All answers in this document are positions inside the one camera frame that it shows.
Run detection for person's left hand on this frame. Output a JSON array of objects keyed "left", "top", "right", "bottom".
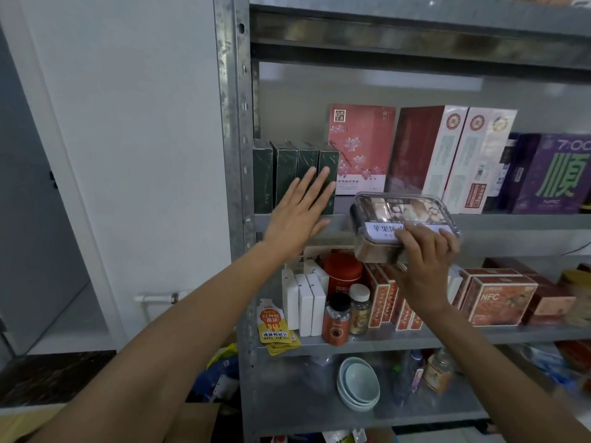
[{"left": 263, "top": 167, "right": 337, "bottom": 259}]

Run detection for person's right hand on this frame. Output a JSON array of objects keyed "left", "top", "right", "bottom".
[{"left": 390, "top": 220, "right": 461, "bottom": 319}]

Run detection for clear plastic snack box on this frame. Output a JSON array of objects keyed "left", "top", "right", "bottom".
[{"left": 349, "top": 192, "right": 463, "bottom": 265}]

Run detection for person's right forearm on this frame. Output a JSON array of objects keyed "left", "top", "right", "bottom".
[{"left": 416, "top": 303, "right": 591, "bottom": 443}]

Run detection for person's left forearm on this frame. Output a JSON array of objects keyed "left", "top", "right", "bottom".
[{"left": 28, "top": 237, "right": 296, "bottom": 443}]

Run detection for dark green box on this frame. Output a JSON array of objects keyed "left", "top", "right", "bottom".
[
  {"left": 289, "top": 142, "right": 320, "bottom": 181},
  {"left": 308, "top": 143, "right": 341, "bottom": 216},
  {"left": 271, "top": 141, "right": 299, "bottom": 209},
  {"left": 252, "top": 139, "right": 274, "bottom": 214}
]

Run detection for red tin can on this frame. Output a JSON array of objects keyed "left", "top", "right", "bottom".
[{"left": 323, "top": 252, "right": 364, "bottom": 299}]

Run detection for wide orange box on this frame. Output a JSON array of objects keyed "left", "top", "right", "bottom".
[
  {"left": 460, "top": 275, "right": 539, "bottom": 327},
  {"left": 452, "top": 268, "right": 523, "bottom": 309}
]

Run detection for pink floral box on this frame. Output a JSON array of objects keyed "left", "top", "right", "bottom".
[{"left": 328, "top": 103, "right": 397, "bottom": 195}]

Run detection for grey metal shelf rack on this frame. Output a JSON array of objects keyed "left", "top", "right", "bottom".
[{"left": 213, "top": 0, "right": 591, "bottom": 443}]

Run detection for dark red and white box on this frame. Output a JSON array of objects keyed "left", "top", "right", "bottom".
[
  {"left": 442, "top": 107, "right": 518, "bottom": 215},
  {"left": 385, "top": 105, "right": 470, "bottom": 200}
]

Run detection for dark blue box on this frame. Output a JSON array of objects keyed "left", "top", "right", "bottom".
[{"left": 481, "top": 132, "right": 521, "bottom": 214}]

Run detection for white-capped brown bottle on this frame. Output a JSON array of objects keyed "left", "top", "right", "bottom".
[{"left": 348, "top": 283, "right": 372, "bottom": 336}]

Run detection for black-capped bottle with red label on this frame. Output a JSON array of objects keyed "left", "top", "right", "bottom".
[{"left": 321, "top": 292, "right": 352, "bottom": 347}]

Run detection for orange spout pouch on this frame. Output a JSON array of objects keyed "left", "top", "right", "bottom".
[
  {"left": 265, "top": 320, "right": 302, "bottom": 357},
  {"left": 256, "top": 298, "right": 290, "bottom": 345}
]

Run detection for glass jar with orange label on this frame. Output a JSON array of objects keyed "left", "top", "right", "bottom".
[{"left": 422, "top": 348, "right": 456, "bottom": 396}]

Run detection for flat dark red box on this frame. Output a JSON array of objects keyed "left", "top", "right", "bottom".
[{"left": 481, "top": 257, "right": 576, "bottom": 326}]

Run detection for purple box with green print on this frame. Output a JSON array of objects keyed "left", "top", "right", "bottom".
[{"left": 503, "top": 133, "right": 591, "bottom": 215}]

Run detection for clear plastic bottle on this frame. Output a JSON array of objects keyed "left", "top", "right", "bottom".
[{"left": 392, "top": 349, "right": 425, "bottom": 409}]

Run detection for pale blue bowl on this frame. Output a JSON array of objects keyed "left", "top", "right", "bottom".
[
  {"left": 336, "top": 366, "right": 380, "bottom": 413},
  {"left": 343, "top": 360, "right": 381, "bottom": 405},
  {"left": 338, "top": 357, "right": 380, "bottom": 409}
]

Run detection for white pipe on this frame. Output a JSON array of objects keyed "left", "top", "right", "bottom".
[{"left": 135, "top": 292, "right": 195, "bottom": 319}]

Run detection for pile of plastic packets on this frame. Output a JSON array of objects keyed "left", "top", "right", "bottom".
[{"left": 517, "top": 339, "right": 591, "bottom": 402}]

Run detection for colourful plastic bags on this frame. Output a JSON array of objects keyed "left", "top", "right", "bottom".
[{"left": 187, "top": 342, "right": 241, "bottom": 407}]

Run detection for grey door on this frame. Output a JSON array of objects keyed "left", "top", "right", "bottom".
[{"left": 0, "top": 23, "right": 89, "bottom": 357}]

